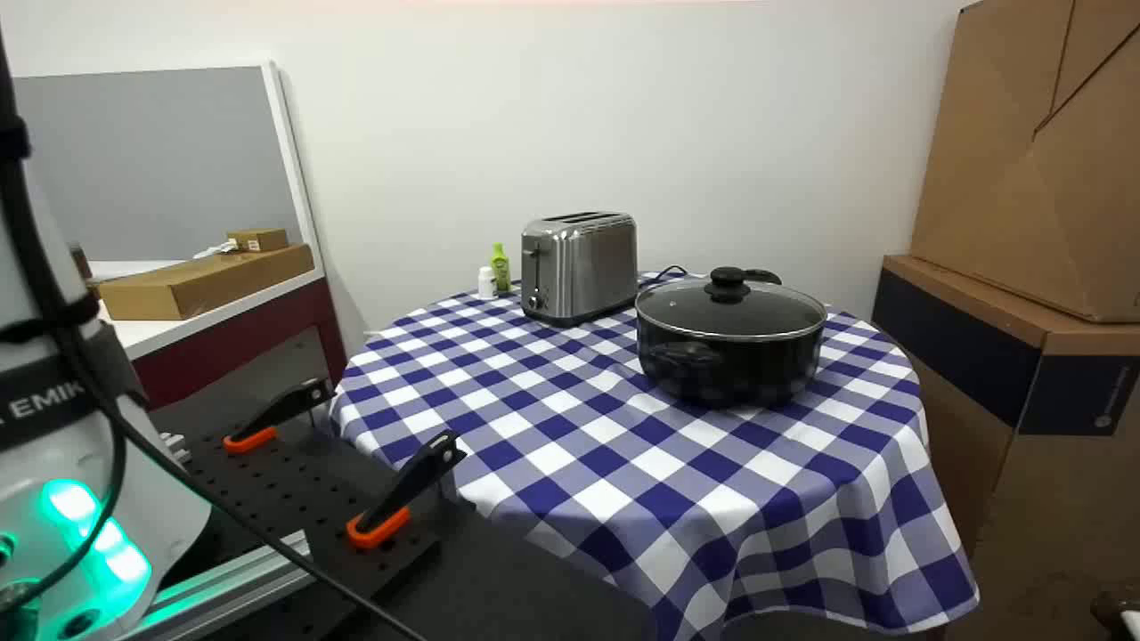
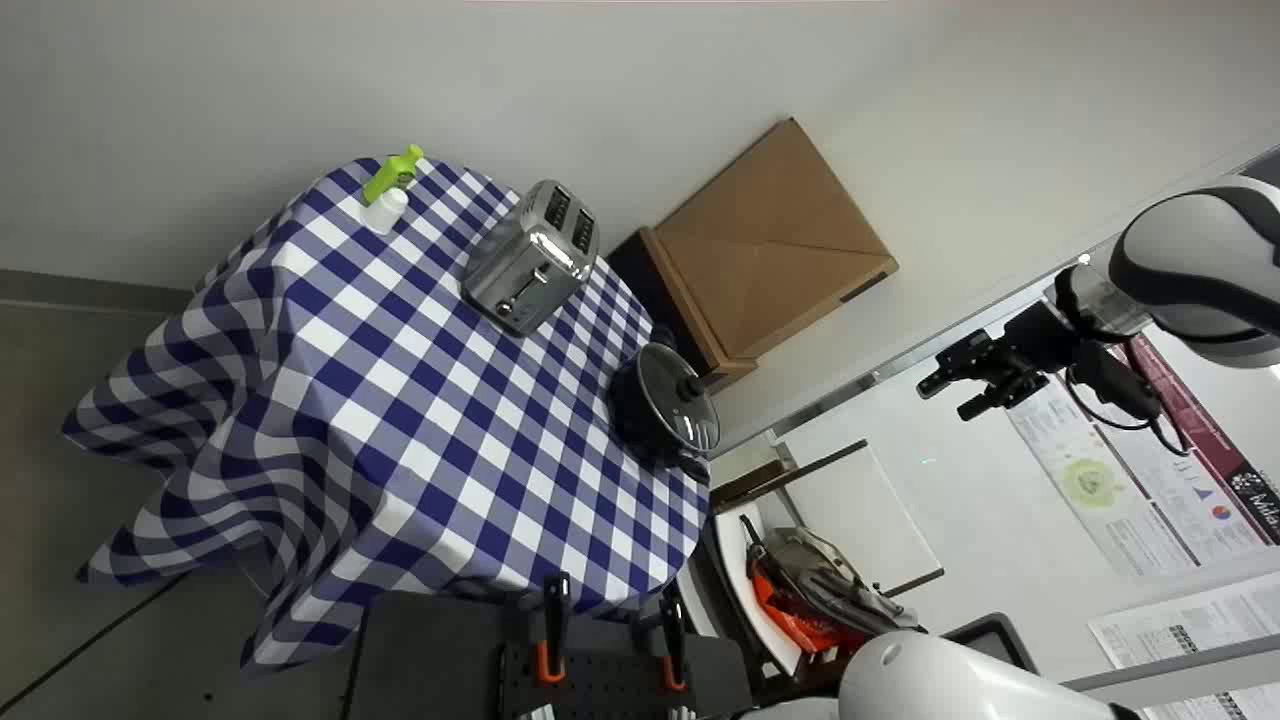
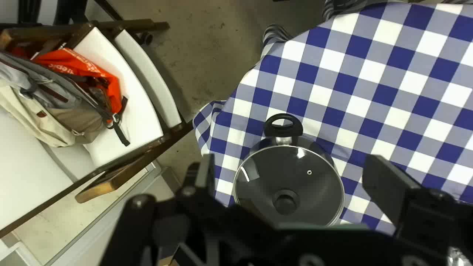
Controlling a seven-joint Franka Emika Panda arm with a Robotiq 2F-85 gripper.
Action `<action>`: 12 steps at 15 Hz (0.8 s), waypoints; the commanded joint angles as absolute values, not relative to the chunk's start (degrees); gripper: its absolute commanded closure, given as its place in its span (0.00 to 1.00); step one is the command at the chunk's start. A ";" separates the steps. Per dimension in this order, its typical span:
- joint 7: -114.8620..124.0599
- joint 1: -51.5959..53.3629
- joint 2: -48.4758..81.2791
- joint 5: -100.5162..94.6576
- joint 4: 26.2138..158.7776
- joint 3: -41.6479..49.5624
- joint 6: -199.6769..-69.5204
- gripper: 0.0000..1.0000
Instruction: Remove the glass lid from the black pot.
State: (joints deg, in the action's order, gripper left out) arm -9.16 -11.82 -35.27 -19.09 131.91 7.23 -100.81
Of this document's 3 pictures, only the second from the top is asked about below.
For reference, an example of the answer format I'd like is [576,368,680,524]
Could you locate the black cooking pot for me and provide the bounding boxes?
[608,355,707,485]

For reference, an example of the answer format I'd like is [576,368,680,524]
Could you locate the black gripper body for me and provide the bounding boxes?
[1006,305,1082,372]

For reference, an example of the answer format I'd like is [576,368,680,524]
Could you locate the silver toaster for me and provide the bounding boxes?
[460,178,601,337]

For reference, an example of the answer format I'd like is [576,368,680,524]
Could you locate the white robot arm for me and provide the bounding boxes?
[834,166,1280,720]

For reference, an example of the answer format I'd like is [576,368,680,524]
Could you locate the orange grey tool pile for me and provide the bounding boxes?
[743,520,919,658]

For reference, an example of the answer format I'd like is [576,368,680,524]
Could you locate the blue white checkered tablecloth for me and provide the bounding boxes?
[64,154,707,666]

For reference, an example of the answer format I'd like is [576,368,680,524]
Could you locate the green spray bottle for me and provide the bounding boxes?
[361,143,425,231]

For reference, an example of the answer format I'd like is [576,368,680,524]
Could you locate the black orange clamp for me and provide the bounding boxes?
[535,575,571,682]
[658,589,688,692]

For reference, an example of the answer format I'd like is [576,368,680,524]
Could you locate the glass pot lid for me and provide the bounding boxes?
[637,343,719,451]

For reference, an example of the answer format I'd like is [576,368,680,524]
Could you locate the brown cardboard box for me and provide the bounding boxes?
[646,119,898,382]

